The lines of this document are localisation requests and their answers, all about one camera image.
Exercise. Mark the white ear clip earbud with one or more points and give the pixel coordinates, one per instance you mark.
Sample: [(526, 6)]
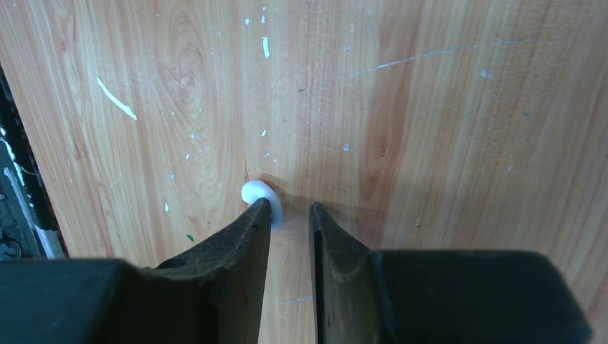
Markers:
[(253, 190)]

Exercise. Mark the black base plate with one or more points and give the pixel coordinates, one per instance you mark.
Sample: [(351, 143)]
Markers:
[(29, 229)]

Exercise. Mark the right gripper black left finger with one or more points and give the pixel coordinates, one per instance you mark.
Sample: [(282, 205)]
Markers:
[(211, 293)]

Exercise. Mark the small white plastic sliver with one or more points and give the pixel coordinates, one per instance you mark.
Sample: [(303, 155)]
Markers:
[(125, 108)]

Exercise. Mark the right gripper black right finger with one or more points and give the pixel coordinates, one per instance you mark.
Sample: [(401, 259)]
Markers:
[(362, 295)]

